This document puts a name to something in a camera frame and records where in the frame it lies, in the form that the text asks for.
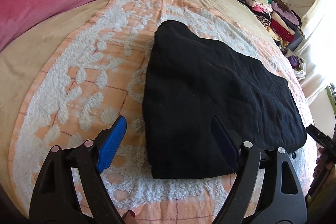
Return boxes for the black sweater with KISS collar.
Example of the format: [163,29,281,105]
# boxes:
[142,20,306,179]

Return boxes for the white bag with clothes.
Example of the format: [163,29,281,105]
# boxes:
[287,55,306,80]

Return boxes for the pile of folded clothes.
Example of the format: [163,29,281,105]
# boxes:
[239,0,303,51]

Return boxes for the right hand purple nails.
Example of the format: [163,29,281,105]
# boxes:
[313,147,328,178]

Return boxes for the left hand red nails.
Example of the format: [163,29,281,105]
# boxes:
[122,210,138,224]

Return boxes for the orange white floral towel blanket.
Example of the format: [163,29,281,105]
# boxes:
[9,0,313,223]

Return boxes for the beige bed sheet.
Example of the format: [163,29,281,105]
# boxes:
[1,0,274,209]

